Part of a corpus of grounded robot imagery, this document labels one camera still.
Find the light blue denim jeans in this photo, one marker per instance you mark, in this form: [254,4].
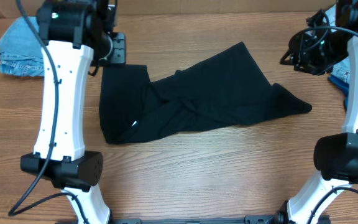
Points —
[341,71]

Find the folded blue jeans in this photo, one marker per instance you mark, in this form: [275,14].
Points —
[20,53]

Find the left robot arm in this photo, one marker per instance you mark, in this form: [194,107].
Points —
[76,38]

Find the royal blue garment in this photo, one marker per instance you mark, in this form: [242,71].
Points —
[342,86]

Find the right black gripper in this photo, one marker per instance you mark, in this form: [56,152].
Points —
[305,66]

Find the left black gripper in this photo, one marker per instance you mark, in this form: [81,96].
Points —
[118,48]

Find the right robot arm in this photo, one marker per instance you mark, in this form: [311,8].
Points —
[336,156]

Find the black t-shirt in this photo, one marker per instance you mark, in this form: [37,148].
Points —
[225,90]

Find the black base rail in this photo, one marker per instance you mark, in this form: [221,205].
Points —
[250,219]

